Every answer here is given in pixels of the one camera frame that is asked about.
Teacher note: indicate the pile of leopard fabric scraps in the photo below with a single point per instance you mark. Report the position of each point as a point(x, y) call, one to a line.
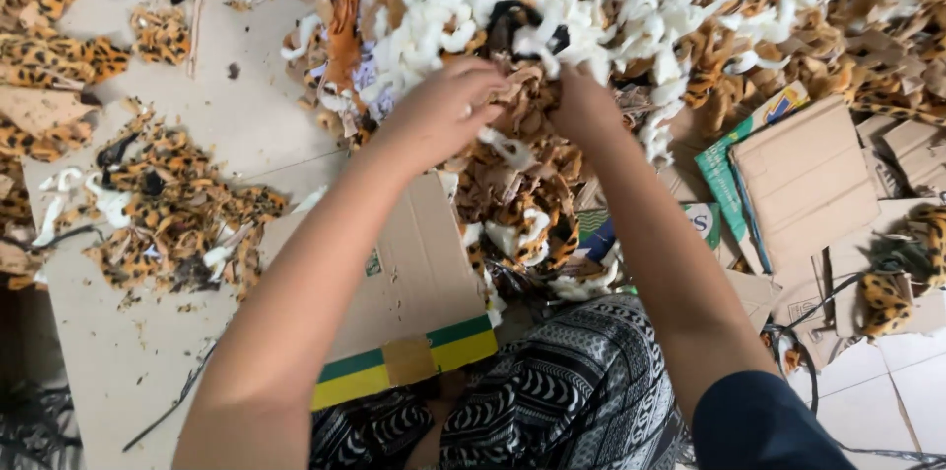
point(170, 211)

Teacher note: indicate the thin wooden stick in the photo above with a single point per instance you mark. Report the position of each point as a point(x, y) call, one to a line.
point(197, 19)

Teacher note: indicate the spread of leopard fabric strips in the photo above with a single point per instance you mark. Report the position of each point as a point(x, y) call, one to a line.
point(52, 56)

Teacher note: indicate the leopard plush piece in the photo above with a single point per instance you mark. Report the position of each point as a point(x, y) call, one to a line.
point(887, 292)

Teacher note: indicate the small leopard fabric scrap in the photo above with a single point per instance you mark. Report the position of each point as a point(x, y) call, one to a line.
point(161, 34)

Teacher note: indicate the person's left fingers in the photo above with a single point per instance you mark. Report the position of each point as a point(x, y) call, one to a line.
point(480, 82)

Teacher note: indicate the dark blue sleeve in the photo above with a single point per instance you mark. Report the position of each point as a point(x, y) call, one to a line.
point(768, 426)

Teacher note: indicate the torn brown cardboard pieces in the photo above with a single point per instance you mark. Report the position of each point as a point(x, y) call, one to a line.
point(905, 152)

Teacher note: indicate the person's left hand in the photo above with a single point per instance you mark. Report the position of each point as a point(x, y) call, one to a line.
point(436, 119)

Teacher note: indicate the blue and green printed carton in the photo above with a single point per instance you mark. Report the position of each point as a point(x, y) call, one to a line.
point(698, 222)

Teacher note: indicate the person's right hand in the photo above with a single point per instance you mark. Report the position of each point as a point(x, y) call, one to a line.
point(587, 111)

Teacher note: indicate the heap of leopard and white scraps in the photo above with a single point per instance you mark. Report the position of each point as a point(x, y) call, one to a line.
point(665, 19)

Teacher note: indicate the person's right fingers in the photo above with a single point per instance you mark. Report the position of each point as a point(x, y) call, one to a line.
point(565, 89)

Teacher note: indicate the cardboard flap with green-yellow stripe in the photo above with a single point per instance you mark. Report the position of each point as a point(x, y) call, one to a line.
point(414, 285)

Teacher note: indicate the clump of brown fabric scraps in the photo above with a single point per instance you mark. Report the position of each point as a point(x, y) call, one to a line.
point(526, 104)

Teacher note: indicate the black and white patterned trousers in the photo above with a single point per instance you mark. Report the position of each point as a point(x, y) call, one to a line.
point(562, 396)

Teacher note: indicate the large plain cardboard sheet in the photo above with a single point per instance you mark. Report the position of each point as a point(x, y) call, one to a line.
point(244, 123)

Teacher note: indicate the folded brown cardboard piece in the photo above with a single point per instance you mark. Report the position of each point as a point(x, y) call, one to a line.
point(802, 182)

